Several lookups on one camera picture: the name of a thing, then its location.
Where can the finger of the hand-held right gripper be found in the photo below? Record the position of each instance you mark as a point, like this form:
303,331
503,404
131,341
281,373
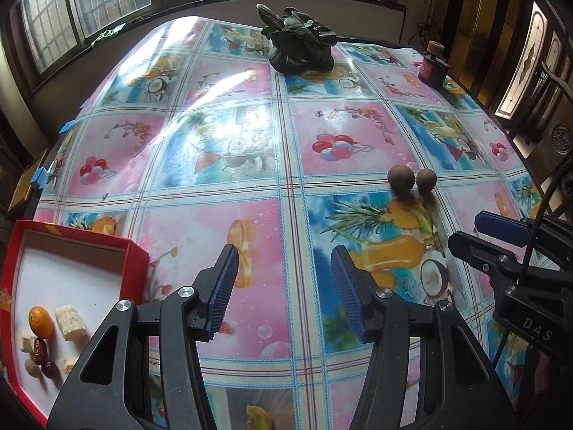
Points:
474,251
501,227

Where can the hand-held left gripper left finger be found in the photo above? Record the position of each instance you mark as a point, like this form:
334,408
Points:
224,287

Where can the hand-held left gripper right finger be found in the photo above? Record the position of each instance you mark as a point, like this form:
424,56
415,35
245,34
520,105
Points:
347,292

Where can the brown longan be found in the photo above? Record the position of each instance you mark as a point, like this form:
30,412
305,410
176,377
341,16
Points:
399,177
32,367
426,180

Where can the red cardboard box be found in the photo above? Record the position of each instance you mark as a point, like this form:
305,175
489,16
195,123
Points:
71,268

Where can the pale rice cake chunk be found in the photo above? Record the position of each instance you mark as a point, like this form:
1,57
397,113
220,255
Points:
70,324
69,364
25,341

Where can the orange tangerine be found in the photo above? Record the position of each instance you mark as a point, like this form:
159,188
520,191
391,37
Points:
40,321

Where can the red date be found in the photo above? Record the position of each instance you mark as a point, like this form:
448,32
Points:
48,368
39,350

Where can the carved wooden chair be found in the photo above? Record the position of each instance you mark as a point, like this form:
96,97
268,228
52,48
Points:
555,130

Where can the printed plastic tablecloth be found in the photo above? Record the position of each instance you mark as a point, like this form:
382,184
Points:
268,143

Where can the glass door panel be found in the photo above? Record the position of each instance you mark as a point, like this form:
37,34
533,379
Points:
523,58

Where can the dark glass bottle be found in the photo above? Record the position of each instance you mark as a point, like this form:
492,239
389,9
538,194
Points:
432,66

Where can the green cloth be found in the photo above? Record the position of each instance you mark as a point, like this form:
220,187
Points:
107,34

